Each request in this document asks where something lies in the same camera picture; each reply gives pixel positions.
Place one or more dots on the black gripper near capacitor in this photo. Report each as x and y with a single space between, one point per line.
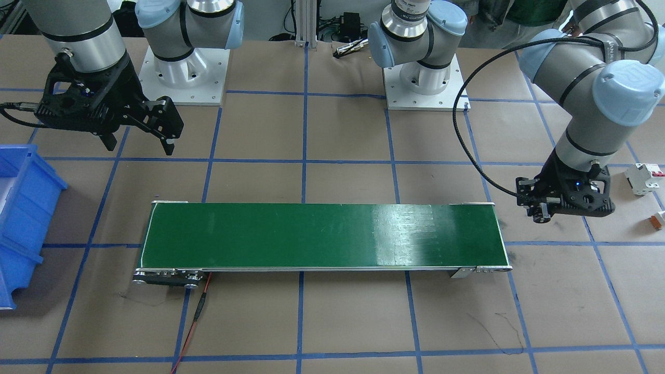
552 172

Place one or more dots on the black gripper near bin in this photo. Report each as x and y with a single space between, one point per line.
126 87

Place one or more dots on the silver robot arm near capacitor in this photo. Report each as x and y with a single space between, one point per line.
605 79

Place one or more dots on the silver robot arm near bin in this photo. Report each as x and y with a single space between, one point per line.
103 61

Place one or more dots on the small orange white component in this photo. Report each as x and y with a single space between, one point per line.
657 220

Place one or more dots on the blue plastic bin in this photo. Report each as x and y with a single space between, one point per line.
30 189

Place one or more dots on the green conveyor belt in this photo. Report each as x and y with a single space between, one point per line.
185 241

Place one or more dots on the person in grey jacket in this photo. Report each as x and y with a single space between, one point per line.
506 24

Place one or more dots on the black wrist camera near capacitor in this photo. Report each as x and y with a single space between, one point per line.
601 202

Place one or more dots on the white circuit breaker red switch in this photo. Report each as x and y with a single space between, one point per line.
644 178

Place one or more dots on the aluminium frame post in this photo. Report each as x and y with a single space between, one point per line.
306 23

